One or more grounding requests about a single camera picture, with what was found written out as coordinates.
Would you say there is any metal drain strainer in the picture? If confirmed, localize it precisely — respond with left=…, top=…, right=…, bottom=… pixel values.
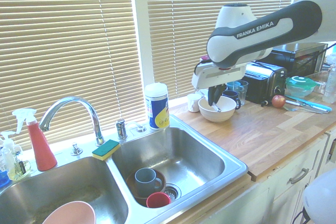
left=163, top=184, right=182, bottom=201

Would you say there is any red spray bottle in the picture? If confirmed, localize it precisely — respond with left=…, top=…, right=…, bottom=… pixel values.
left=12, top=108, right=58, bottom=172

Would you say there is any green and yellow sponge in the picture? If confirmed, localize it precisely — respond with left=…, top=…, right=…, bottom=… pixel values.
left=91, top=139, right=121, bottom=162

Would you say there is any white wipes canister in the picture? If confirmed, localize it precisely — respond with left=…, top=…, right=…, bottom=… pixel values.
left=144, top=82, right=171, bottom=131

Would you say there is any red cup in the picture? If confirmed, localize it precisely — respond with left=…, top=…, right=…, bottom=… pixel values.
left=145, top=191, right=172, bottom=209

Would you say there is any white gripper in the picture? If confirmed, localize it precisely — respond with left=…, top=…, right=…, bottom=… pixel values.
left=191, top=62, right=247, bottom=106

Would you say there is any pink bowl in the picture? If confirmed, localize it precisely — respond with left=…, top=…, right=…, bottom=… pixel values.
left=41, top=200, right=97, bottom=224

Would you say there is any blue liquid bottle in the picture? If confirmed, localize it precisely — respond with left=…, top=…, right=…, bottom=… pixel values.
left=0, top=153, right=11, bottom=188

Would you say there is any white ceramic bowl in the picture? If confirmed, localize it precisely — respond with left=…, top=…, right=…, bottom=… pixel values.
left=197, top=95, right=237, bottom=123

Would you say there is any stainless steel double sink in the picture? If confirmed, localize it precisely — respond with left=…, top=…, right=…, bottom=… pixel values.
left=0, top=126, right=249, bottom=224

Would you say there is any clear plastic tub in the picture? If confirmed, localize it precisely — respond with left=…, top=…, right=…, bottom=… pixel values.
left=312, top=70, right=330, bottom=95

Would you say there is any dark blue mug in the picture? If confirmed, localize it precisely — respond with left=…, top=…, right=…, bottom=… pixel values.
left=222, top=90, right=242, bottom=110

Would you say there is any wide beige window blind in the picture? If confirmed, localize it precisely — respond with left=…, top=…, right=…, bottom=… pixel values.
left=0, top=0, right=140, bottom=152

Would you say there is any metal drawer handle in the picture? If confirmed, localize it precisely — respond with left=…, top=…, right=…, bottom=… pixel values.
left=289, top=167, right=310, bottom=184

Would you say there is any clear water bottle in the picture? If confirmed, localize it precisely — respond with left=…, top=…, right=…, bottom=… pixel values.
left=322, top=63, right=336, bottom=104

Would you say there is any white kitchen cabinet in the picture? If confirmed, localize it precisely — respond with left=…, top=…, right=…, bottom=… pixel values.
left=167, top=129, right=336, bottom=224

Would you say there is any chrome curved faucet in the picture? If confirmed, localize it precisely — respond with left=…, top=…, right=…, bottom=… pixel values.
left=38, top=96, right=106, bottom=146

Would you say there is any green lidded glass container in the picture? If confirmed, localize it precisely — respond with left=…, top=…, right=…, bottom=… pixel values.
left=285, top=75, right=319, bottom=99

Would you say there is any white paper cup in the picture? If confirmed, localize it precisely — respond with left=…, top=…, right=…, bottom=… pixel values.
left=186, top=93, right=203, bottom=113

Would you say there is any silver serving utensil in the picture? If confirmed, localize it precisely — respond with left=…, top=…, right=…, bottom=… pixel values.
left=283, top=99, right=329, bottom=115

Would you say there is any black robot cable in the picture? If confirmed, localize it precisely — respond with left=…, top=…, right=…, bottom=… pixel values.
left=291, top=202, right=310, bottom=224

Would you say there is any medium beige window blind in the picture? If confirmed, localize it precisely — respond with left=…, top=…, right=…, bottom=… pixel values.
left=144, top=0, right=298, bottom=99

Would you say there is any gray mug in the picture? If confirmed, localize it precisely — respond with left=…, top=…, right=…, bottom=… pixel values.
left=134, top=167, right=164, bottom=198

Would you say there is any light blue cup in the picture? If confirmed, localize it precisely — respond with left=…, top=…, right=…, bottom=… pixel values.
left=226, top=81, right=244, bottom=92

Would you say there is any black and silver toaster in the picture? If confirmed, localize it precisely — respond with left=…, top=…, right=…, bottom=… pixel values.
left=241, top=62, right=288, bottom=104

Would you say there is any teal handled knife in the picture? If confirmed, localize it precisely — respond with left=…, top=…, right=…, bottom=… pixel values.
left=284, top=94, right=333, bottom=112

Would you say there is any red apple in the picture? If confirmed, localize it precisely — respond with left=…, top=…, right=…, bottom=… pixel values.
left=271, top=94, right=287, bottom=108

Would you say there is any clear pump soap bottle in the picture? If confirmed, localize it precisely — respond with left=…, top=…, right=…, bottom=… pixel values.
left=0, top=130, right=32, bottom=182

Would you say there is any clear drinking glass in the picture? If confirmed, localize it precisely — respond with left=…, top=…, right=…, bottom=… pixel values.
left=233, top=80, right=249, bottom=106

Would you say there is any white sink hole cap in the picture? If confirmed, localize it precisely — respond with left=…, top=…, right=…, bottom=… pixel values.
left=127, top=121, right=148, bottom=134

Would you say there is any brown bowl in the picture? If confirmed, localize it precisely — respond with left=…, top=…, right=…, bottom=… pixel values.
left=125, top=168, right=167, bottom=201

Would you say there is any chrome sink knob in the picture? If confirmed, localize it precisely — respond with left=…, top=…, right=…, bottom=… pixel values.
left=70, top=142, right=83, bottom=156

